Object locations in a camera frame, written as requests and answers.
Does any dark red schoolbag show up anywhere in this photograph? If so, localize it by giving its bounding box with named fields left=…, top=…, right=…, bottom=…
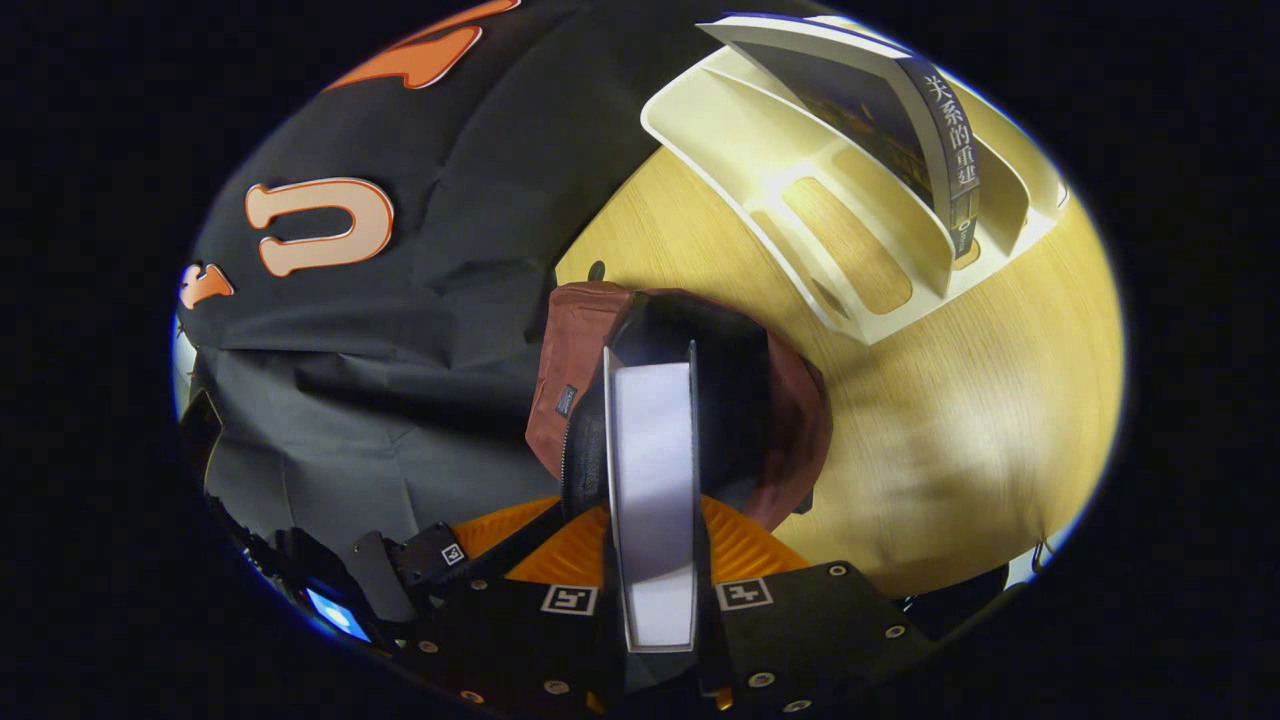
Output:
left=525, top=282, right=833, bottom=536

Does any blue spine book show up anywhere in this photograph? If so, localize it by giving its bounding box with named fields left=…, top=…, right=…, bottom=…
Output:
left=697, top=12, right=983, bottom=271

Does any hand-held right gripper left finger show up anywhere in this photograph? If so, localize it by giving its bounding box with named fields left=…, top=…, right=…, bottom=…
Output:
left=398, top=503, right=629, bottom=717

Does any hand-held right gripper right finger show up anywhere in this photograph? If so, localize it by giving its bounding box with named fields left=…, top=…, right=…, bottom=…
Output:
left=695, top=493, right=938, bottom=716

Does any white bookshelf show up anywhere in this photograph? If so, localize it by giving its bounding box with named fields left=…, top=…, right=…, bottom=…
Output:
left=640, top=15, right=1069, bottom=346

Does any white cover book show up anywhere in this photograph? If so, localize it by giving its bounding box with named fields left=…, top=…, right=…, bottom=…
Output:
left=603, top=340, right=701, bottom=653

